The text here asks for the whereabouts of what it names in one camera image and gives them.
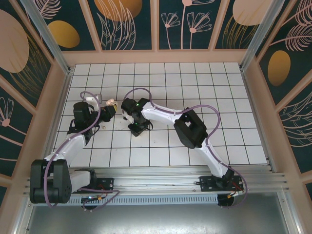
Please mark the leaf outline wall panel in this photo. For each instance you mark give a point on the leaf outline wall panel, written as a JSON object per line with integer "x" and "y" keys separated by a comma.
{"x": 299, "y": 126}

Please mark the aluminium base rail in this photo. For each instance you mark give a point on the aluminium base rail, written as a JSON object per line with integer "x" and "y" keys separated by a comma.
{"x": 156, "y": 180}

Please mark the orange circle wall panel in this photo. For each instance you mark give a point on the orange circle wall panel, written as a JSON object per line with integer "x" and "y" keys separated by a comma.
{"x": 117, "y": 9}

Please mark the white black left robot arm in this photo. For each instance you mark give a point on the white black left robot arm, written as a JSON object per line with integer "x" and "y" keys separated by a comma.
{"x": 70, "y": 146}

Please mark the yellow oval wall panel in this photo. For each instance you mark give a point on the yellow oval wall panel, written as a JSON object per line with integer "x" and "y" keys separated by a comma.
{"x": 63, "y": 34}

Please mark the aluminium side rail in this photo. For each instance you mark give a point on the aluminium side rail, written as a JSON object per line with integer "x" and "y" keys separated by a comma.
{"x": 251, "y": 97}
{"x": 63, "y": 97}

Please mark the feather leaf wall panel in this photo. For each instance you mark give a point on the feather leaf wall panel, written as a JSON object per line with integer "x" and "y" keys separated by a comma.
{"x": 279, "y": 65}

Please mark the aluminium corner post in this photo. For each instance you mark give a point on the aluminium corner post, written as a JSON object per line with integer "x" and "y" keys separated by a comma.
{"x": 50, "y": 36}
{"x": 263, "y": 36}

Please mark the gold lines wall panel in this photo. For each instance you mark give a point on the gold lines wall panel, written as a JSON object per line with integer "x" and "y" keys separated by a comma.
{"x": 14, "y": 48}

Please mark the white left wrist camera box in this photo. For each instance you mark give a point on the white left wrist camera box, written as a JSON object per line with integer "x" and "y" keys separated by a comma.
{"x": 93, "y": 98}

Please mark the single flower wall panel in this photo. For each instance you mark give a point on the single flower wall panel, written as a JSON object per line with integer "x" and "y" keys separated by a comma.
{"x": 9, "y": 136}

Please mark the beige circle wall panel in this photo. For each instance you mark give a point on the beige circle wall panel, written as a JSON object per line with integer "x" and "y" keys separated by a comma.
{"x": 243, "y": 12}

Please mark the three flowers wall panel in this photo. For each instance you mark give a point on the three flowers wall panel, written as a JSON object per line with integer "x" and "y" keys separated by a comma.
{"x": 185, "y": 29}

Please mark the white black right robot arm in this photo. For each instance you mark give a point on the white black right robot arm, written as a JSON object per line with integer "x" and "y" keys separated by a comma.
{"x": 161, "y": 113}

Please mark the grey metal sheet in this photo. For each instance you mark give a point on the grey metal sheet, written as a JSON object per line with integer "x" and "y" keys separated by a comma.
{"x": 156, "y": 219}

